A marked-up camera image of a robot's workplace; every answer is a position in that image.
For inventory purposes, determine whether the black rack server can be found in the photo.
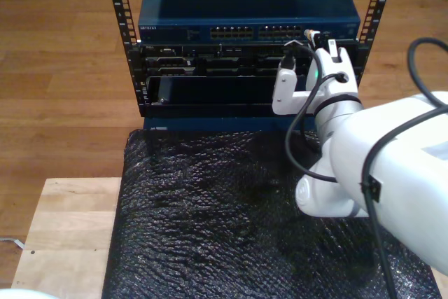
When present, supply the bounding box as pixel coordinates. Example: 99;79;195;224
138;42;363;78

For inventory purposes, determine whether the black rack shelf tray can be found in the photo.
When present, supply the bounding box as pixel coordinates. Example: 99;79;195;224
145;75;318;118

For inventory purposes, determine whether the blue flat metal case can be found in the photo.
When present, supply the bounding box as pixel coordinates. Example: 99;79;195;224
143;115;318;135

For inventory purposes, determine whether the black textured bubble mat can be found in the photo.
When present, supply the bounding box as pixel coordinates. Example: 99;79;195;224
101;127;442;299

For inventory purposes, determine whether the thick black camera cable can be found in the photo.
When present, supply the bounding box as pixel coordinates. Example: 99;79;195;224
281;40;350;183

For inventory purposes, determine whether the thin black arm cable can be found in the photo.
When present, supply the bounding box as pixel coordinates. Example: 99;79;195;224
359;37;448;299

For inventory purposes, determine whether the black perforated rack frame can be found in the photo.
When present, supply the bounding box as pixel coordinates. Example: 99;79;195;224
103;0;398;118

